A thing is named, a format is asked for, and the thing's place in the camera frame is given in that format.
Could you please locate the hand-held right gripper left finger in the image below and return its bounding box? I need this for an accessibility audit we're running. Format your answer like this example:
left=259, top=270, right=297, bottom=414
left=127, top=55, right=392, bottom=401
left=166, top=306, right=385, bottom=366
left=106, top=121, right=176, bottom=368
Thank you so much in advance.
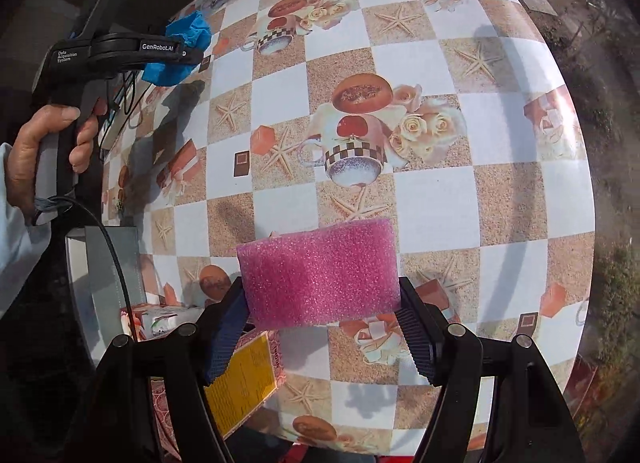
left=92, top=277, right=251, bottom=463

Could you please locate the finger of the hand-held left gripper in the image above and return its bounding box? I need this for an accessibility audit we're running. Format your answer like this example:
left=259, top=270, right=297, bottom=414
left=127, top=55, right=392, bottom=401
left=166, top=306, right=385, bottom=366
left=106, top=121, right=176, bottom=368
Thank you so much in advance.
left=150, top=45, right=206, bottom=68

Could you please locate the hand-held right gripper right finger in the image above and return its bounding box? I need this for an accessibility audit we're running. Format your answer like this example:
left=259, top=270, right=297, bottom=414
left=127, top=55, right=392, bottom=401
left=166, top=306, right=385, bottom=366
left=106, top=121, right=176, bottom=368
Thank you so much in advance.
left=397, top=275, right=586, bottom=463

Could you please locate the pink foam sponge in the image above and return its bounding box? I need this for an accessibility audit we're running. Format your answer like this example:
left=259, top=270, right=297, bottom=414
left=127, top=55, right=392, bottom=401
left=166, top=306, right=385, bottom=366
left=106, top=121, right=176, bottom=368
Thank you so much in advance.
left=236, top=217, right=402, bottom=330

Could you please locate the grey cardboard box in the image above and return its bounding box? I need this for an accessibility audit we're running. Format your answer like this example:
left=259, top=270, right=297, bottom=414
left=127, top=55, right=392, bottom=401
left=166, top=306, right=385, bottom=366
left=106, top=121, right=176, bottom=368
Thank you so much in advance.
left=65, top=225, right=151, bottom=369

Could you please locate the person's left forearm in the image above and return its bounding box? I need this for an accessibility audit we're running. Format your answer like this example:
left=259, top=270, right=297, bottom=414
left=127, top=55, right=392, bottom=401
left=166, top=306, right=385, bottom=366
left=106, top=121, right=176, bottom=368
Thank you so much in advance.
left=0, top=143, right=53, bottom=319

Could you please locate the person's left hand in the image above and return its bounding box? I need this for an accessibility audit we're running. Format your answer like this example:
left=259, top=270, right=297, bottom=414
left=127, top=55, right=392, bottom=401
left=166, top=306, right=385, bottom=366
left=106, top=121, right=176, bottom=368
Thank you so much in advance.
left=9, top=99, right=108, bottom=216

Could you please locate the blue plastic bag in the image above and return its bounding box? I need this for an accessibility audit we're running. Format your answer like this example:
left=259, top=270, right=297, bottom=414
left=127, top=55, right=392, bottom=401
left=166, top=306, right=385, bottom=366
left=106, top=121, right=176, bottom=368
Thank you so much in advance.
left=141, top=11, right=213, bottom=86

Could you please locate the red printed box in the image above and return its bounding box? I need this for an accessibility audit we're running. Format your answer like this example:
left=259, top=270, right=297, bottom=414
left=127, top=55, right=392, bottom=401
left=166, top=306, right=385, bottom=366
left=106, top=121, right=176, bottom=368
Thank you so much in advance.
left=150, top=330, right=281, bottom=463

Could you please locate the white printed packet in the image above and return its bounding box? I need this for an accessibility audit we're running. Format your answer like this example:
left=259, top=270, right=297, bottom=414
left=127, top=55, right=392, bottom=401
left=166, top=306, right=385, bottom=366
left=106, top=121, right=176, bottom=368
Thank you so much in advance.
left=119, top=304, right=203, bottom=343

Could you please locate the checkered printed tablecloth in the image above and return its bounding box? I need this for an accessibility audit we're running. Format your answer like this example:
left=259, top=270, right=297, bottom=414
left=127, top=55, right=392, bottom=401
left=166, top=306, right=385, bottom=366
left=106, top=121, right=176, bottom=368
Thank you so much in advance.
left=100, top=0, right=596, bottom=456

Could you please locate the green shrub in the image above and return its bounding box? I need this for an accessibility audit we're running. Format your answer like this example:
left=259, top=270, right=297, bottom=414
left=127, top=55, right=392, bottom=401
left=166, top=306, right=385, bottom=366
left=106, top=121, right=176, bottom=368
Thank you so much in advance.
left=592, top=243, right=640, bottom=369

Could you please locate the thin black cable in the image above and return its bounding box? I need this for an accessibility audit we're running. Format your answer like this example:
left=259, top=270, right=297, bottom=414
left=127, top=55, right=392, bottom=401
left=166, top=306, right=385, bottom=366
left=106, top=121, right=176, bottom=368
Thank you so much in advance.
left=111, top=70, right=141, bottom=116

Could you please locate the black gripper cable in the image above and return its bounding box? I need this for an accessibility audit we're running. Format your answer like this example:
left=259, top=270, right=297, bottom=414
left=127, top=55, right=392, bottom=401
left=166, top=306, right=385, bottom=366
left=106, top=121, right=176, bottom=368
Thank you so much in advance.
left=35, top=195, right=136, bottom=344

